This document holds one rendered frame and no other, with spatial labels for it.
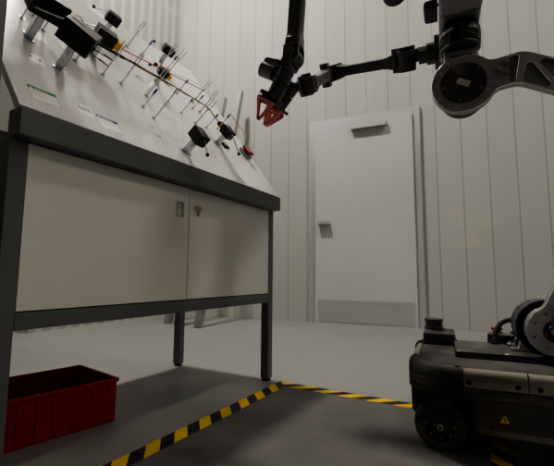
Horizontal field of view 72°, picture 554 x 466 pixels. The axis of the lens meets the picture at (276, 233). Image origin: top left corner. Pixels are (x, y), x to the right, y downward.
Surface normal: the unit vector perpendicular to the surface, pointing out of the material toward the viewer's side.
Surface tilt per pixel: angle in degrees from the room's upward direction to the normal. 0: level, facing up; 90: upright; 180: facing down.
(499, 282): 90
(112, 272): 90
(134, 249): 90
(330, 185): 90
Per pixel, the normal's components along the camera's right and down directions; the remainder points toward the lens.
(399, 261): -0.40, -0.11
